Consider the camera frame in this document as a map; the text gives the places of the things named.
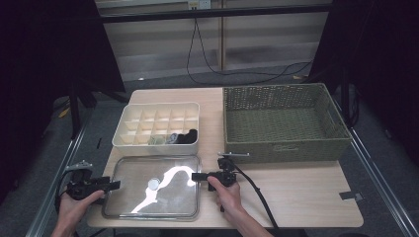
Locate metal rail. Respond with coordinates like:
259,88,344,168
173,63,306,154
332,95,419,237
24,124,90,237

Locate right hand-held gripper cable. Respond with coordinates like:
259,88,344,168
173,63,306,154
231,164,281,231

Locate hand-held gripper cable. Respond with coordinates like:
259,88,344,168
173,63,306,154
53,167,82,213
231,164,281,231

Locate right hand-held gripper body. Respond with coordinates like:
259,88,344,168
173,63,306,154
208,151,251,193

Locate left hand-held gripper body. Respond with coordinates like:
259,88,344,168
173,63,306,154
64,160,100,201

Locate grey tape piece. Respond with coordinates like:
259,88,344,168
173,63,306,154
339,191,365,202

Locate left hand-held gripper cable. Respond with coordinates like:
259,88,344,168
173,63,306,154
53,167,82,213

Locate black stand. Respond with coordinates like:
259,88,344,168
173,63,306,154
67,78,83,139
340,68,360,127

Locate person's right hand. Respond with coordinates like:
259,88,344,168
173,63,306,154
207,176,245,219

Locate white divided storage box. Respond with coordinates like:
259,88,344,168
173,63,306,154
112,102,201,157

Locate black floor cable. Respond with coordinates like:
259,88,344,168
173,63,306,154
194,18,313,77
186,18,299,86

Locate black horizontal bar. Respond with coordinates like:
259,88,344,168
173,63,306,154
98,3,332,24

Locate clear box lid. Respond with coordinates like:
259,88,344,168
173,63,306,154
101,154,203,221

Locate black curtain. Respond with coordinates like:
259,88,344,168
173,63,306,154
309,0,419,166
0,0,126,205

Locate green woven basket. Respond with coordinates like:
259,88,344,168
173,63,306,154
222,82,353,165

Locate wall socket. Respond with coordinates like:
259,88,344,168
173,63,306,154
187,0,211,10

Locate person's left hand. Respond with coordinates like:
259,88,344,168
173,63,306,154
55,190,106,231

